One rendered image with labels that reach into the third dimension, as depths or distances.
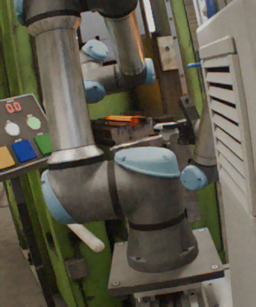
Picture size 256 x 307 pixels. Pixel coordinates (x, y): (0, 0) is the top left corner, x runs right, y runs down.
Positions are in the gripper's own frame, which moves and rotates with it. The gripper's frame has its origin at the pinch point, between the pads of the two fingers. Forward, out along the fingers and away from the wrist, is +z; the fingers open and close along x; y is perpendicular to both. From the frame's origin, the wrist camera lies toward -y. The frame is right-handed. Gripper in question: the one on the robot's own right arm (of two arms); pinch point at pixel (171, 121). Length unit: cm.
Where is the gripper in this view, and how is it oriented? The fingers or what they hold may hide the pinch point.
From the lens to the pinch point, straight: 149.5
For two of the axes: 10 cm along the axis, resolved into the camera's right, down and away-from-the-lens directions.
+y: 1.8, 9.7, 1.5
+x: 9.0, -2.2, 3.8
